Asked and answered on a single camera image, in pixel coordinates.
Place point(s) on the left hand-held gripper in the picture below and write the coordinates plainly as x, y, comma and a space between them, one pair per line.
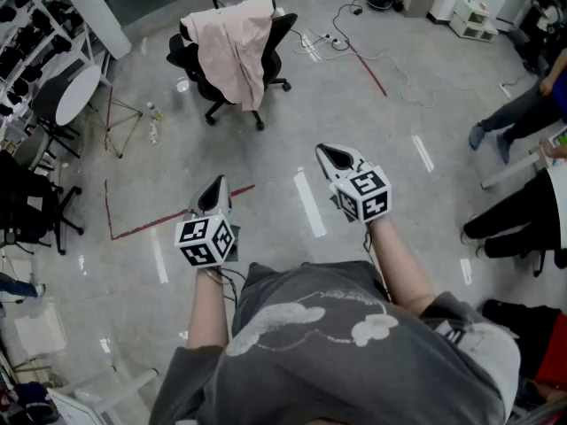
201, 235

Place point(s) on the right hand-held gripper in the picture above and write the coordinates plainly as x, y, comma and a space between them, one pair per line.
365, 193

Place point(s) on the black office chair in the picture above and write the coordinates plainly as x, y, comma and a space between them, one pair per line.
272, 56

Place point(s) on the pink clothes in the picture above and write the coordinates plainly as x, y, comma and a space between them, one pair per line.
230, 47

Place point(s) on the person's right forearm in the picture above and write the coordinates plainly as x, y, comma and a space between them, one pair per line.
401, 272

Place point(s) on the person's left forearm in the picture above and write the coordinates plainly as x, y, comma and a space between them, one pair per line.
207, 312

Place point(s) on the black mesh swivel chair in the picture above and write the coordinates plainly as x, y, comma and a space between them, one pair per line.
22, 202

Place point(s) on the angled red floor tape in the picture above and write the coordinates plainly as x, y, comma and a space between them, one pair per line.
133, 233

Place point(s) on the straight red floor tape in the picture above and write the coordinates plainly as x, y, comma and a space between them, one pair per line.
367, 71

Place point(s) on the clear plastic bottle yellow label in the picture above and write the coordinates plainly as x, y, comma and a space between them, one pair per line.
154, 111

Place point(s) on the black power adapter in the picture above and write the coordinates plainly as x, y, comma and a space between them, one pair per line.
357, 10

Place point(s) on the white round table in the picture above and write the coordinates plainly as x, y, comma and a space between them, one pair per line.
75, 95

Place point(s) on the small white power strip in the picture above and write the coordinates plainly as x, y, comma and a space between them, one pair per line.
505, 90

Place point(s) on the white storage cart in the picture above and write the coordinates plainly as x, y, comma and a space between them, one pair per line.
471, 20

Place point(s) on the person's grey printed shirt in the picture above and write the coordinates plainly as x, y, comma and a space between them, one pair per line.
336, 370

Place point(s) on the black bag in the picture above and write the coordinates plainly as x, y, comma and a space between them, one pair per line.
518, 326

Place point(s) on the white shelf with black items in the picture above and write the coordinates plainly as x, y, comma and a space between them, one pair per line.
31, 29

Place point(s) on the yellow rod frame structure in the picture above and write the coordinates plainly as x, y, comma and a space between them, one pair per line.
119, 122

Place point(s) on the white table frame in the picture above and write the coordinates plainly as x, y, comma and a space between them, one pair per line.
509, 173

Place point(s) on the white stool frame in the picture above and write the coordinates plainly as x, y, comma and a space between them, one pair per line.
111, 394

